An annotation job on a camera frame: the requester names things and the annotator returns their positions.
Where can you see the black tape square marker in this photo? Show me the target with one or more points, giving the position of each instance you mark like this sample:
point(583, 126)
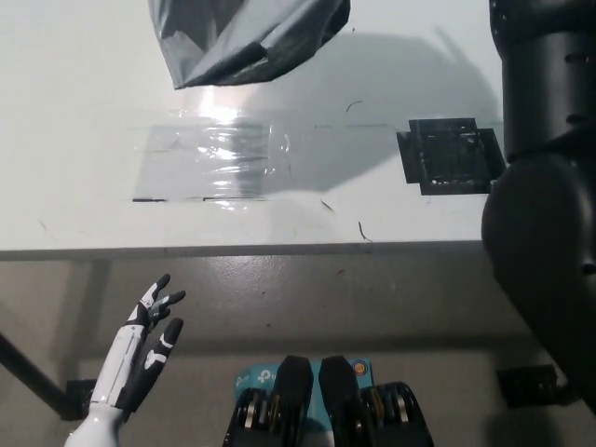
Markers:
point(447, 153)

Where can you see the clear tape patch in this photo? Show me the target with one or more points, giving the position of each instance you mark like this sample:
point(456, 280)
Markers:
point(186, 158)

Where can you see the robot body black teal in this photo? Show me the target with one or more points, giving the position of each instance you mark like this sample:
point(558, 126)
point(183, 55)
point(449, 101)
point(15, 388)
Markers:
point(293, 386)

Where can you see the grey plastic bag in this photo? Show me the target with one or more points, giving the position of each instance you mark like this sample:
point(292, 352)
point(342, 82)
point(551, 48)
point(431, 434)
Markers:
point(223, 46)

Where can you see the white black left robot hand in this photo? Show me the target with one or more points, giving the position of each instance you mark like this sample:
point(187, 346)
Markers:
point(123, 368)

